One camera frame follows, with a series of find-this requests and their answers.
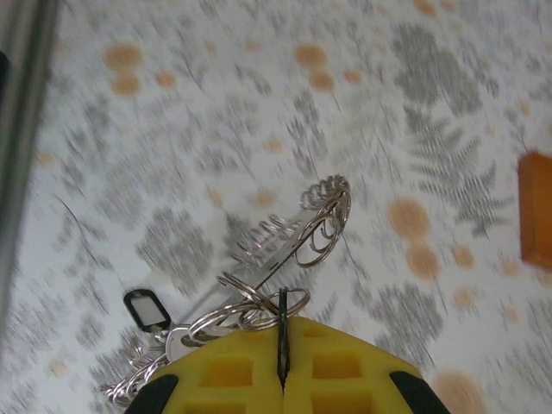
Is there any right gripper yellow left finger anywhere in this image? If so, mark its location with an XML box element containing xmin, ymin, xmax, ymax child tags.
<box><xmin>127</xmin><ymin>318</ymin><xmax>286</xmax><ymax>414</ymax></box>

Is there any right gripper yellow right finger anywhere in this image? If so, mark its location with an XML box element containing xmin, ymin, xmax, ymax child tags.
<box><xmin>284</xmin><ymin>317</ymin><xmax>450</xmax><ymax>414</ymax></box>

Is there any silver key with black tag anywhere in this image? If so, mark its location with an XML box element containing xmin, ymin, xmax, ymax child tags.
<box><xmin>122</xmin><ymin>287</ymin><xmax>193</xmax><ymax>361</ymax></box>

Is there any gold wire rack orange base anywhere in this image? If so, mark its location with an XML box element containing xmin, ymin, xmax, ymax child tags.
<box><xmin>518</xmin><ymin>150</ymin><xmax>552</xmax><ymax>272</ymax></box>

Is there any wide aluminium base rail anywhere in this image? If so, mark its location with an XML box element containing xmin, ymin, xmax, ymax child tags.
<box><xmin>0</xmin><ymin>0</ymin><xmax>60</xmax><ymax>311</ymax></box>

